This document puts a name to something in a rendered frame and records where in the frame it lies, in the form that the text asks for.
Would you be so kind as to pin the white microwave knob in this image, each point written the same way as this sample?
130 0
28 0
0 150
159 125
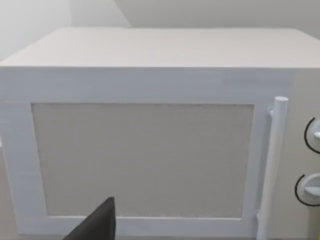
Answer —
314 136
310 188

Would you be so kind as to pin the pale microwave door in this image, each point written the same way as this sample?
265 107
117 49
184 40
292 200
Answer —
142 160

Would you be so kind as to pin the pale microwave oven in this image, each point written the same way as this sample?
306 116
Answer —
160 47

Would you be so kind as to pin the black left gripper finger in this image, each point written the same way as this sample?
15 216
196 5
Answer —
100 222

